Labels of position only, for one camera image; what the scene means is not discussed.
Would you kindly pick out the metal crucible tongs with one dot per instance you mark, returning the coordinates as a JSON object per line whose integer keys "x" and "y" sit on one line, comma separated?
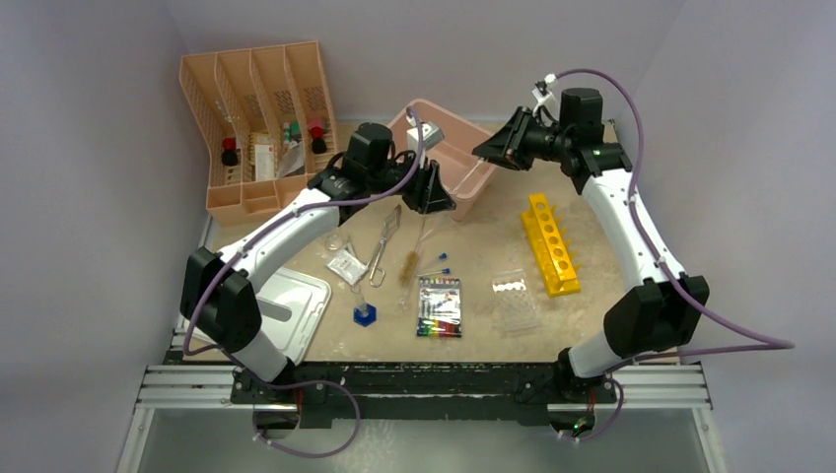
{"x": 390, "y": 226}

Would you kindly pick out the wire test tube brush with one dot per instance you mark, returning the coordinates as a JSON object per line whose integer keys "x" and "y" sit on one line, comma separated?
{"x": 412, "y": 258}

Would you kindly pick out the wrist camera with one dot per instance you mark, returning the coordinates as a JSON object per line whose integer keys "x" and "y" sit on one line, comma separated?
{"x": 545, "y": 99}
{"x": 421, "y": 139}

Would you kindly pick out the clear ruler set packet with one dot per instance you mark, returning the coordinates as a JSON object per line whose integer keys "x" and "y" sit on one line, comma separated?
{"x": 292, "y": 161}

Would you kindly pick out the clear plastic well tray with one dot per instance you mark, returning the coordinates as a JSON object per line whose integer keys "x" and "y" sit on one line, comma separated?
{"x": 515, "y": 310}

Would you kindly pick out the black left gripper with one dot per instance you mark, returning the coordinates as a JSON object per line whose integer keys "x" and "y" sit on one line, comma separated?
{"x": 438, "y": 200}

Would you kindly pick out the red black stamp left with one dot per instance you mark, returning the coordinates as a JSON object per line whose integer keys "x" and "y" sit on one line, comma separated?
{"x": 229, "y": 155}

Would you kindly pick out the yellow test tube rack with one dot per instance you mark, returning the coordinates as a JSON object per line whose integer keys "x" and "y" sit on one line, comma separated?
{"x": 550, "y": 250}

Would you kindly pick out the red black stamp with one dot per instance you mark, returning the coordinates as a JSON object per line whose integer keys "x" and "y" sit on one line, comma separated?
{"x": 316, "y": 131}
{"x": 229, "y": 155}

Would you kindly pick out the peach plastic desk organizer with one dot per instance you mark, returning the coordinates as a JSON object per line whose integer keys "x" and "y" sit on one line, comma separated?
{"x": 248, "y": 94}

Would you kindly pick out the pink plastic bin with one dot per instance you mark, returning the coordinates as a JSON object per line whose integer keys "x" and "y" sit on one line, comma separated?
{"x": 462, "y": 175}

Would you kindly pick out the black aluminium base frame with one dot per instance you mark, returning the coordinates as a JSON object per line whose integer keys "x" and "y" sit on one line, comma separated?
{"x": 420, "y": 417}

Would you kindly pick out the coloured marker pen pack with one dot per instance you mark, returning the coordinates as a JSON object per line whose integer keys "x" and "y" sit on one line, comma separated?
{"x": 439, "y": 308}

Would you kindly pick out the white sachet packet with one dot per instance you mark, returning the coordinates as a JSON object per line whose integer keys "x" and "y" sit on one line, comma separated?
{"x": 347, "y": 266}

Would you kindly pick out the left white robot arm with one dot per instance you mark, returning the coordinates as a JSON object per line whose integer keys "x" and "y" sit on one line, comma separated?
{"x": 332, "y": 197}

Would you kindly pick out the red black stamp right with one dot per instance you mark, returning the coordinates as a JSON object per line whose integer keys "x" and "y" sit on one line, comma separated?
{"x": 316, "y": 131}

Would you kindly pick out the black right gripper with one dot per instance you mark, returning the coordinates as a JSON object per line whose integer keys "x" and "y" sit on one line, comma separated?
{"x": 501, "y": 149}

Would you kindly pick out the white card box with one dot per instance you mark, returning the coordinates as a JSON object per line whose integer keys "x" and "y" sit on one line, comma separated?
{"x": 264, "y": 162}

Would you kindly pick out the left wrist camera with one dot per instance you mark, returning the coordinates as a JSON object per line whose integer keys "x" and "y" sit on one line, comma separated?
{"x": 421, "y": 139}

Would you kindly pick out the white plastic lid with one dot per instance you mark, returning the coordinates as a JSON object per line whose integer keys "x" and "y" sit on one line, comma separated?
{"x": 265, "y": 321}

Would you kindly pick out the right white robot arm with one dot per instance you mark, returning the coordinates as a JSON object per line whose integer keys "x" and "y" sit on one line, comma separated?
{"x": 653, "y": 315}

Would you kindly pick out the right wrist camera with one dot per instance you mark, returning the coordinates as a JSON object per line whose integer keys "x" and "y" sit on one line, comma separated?
{"x": 545, "y": 99}

